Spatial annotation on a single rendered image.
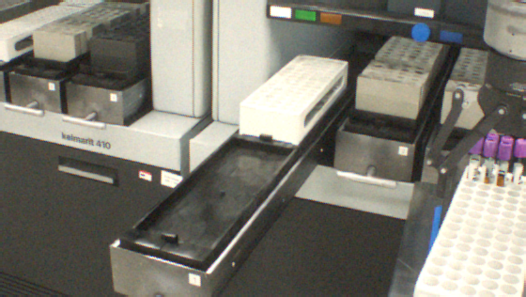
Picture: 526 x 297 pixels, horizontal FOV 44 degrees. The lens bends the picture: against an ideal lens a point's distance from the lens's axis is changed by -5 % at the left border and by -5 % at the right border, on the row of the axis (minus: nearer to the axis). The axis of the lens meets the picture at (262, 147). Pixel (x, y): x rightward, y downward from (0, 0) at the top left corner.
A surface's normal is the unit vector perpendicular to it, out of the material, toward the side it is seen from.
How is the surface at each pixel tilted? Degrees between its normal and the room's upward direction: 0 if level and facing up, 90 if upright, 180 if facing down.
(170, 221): 0
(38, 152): 90
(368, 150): 90
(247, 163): 0
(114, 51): 90
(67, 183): 90
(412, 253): 0
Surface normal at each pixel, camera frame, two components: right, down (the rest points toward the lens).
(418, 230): 0.03, -0.90
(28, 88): -0.37, 0.39
